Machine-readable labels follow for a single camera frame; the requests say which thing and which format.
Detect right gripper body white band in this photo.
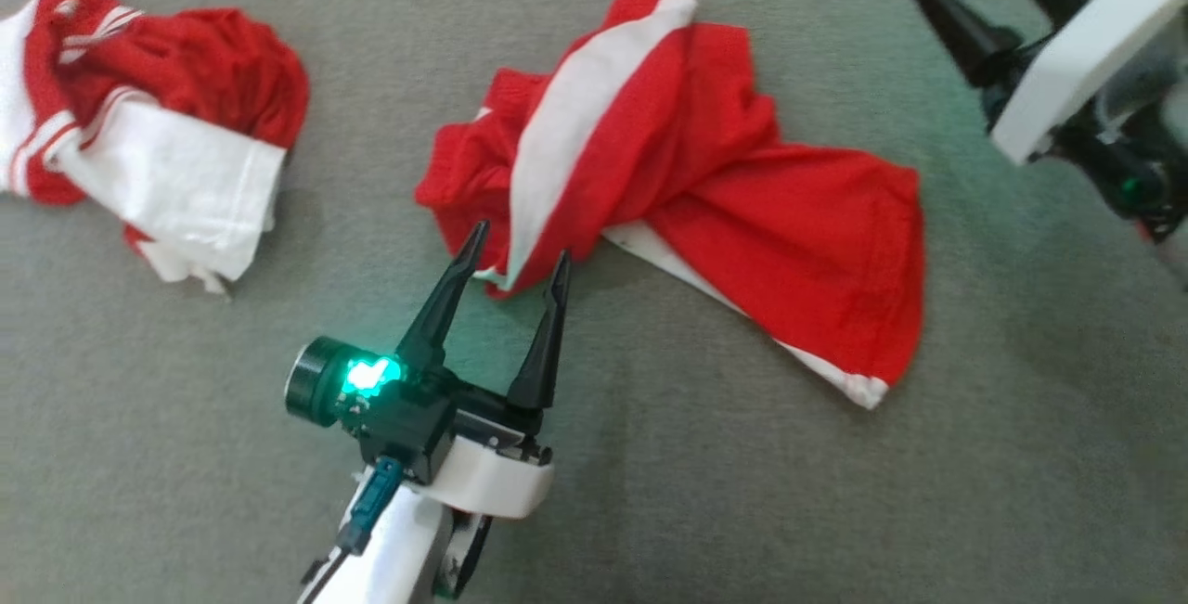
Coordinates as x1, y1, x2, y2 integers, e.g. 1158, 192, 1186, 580
979, 0, 1188, 243

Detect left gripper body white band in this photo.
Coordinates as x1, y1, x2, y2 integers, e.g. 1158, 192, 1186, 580
285, 335, 556, 520

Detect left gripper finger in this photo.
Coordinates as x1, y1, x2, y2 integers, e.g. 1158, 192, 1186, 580
396, 220, 490, 379
506, 250, 573, 412

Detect red shorts with white stripe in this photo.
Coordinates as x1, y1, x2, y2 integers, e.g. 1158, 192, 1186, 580
415, 0, 926, 410

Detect red jersey with white sleeves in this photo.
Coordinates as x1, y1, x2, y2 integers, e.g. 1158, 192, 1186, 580
0, 0, 310, 297

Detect grey fabric sofa seat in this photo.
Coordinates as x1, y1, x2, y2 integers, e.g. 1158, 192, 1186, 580
0, 0, 1188, 604

